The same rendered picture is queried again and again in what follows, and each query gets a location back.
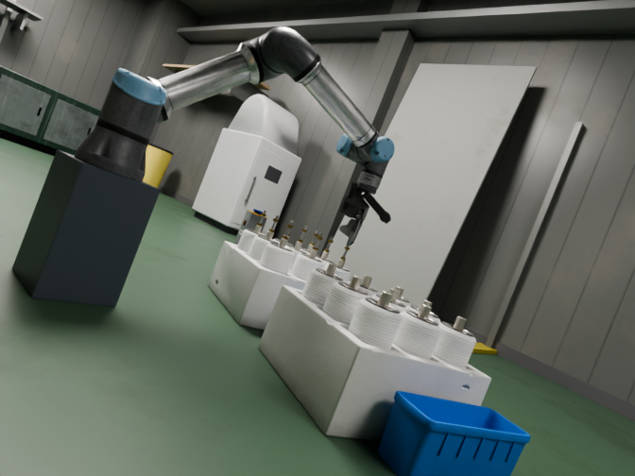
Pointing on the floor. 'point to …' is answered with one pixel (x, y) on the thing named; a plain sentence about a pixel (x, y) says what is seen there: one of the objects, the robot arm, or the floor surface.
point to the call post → (249, 224)
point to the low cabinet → (42, 115)
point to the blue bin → (449, 438)
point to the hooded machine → (250, 166)
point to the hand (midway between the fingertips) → (351, 243)
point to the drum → (156, 164)
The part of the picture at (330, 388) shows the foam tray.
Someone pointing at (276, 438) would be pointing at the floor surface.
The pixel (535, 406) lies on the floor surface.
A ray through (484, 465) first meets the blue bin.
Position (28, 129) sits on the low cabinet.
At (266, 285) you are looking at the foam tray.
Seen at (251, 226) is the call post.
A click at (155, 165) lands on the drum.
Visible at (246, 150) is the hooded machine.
